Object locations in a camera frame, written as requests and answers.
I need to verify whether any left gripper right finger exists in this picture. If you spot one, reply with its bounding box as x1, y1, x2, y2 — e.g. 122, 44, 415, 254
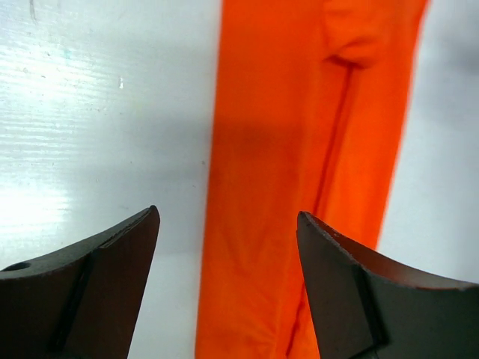
297, 212, 478, 358

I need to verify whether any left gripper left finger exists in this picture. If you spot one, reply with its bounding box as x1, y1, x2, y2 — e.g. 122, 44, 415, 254
1, 206, 160, 359

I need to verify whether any orange t shirt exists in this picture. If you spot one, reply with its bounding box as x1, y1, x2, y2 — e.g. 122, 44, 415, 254
195, 1, 427, 358

